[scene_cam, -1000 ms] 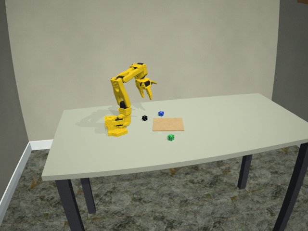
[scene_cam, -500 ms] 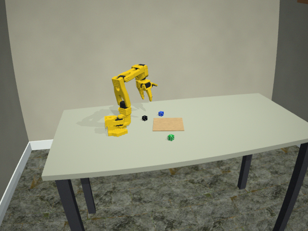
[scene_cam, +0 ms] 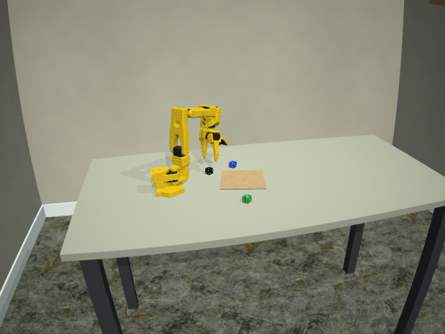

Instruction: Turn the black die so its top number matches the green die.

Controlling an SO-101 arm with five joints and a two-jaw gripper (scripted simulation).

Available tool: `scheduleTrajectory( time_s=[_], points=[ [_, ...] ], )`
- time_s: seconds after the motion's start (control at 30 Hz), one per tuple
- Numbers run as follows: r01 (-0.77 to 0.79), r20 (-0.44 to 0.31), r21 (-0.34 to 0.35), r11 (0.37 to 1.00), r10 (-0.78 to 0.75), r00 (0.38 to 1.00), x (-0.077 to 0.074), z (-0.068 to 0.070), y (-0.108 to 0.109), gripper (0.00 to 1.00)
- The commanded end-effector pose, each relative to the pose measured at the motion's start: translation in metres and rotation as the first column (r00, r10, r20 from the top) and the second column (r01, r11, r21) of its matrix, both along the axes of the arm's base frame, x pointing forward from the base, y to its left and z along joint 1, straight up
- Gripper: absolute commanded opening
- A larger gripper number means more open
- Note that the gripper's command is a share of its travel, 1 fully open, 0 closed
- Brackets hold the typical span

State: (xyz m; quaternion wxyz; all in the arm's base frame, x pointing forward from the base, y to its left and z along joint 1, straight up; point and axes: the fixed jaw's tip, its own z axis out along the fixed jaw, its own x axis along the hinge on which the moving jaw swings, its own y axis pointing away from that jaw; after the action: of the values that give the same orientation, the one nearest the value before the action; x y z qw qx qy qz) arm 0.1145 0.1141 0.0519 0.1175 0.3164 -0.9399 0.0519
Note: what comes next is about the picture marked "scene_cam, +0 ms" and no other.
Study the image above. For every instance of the tan mat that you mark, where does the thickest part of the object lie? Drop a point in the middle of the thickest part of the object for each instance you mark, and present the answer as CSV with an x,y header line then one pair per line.
x,y
242,180

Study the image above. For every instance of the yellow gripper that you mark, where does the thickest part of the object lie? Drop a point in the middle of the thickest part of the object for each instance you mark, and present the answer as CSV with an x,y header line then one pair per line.
x,y
212,136

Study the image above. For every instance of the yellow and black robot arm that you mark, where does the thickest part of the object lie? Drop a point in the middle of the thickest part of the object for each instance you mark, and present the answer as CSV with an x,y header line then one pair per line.
x,y
168,182

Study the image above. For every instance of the green die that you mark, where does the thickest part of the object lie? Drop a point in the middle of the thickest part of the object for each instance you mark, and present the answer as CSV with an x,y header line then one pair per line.
x,y
247,198

